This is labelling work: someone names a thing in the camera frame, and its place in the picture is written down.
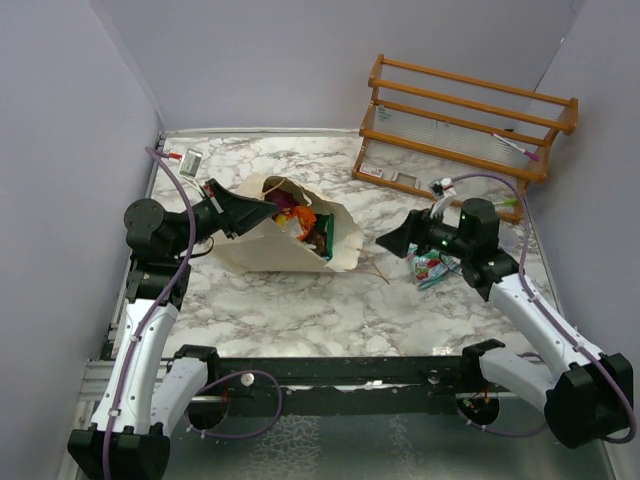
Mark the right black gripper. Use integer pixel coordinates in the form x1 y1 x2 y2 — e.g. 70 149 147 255
377 203 474 260

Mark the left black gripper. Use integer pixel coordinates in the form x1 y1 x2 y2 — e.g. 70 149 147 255
168 177 279 256

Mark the teal candy bag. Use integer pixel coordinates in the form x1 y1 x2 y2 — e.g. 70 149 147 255
407 243 462 290

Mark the orange snack bag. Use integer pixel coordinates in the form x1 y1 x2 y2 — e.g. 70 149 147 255
285 205 317 241

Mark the green crisps bag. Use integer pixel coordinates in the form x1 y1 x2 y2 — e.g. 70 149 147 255
318 214 335 261

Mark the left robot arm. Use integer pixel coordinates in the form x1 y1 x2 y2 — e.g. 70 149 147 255
67 179 278 479

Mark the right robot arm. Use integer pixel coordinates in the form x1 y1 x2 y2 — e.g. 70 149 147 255
376 198 638 448

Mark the purple snack bag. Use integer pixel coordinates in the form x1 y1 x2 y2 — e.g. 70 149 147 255
265 189 299 211

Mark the red white card box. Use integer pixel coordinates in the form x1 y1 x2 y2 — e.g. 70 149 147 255
359 163 384 178

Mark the brown chocolate packet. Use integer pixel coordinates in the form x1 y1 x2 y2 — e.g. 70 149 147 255
304 230 328 257

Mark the wooden shelf rack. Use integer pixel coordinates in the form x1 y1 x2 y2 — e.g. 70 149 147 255
351 54 579 198

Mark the pink tipped white pen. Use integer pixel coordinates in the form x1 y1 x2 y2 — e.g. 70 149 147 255
490 132 541 162

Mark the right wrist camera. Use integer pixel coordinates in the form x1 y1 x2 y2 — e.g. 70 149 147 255
430 177 457 218

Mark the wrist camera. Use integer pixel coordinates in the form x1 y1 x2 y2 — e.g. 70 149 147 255
179 149 203 179
430 177 457 218

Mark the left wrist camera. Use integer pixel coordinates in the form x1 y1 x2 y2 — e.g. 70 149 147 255
179 149 203 179

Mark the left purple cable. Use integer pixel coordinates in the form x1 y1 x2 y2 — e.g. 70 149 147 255
101 146 199 480

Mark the black base frame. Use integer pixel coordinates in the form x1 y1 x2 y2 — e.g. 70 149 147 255
175 345 500 424

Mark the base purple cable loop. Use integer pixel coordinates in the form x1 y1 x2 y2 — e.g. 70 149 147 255
183 369 284 441

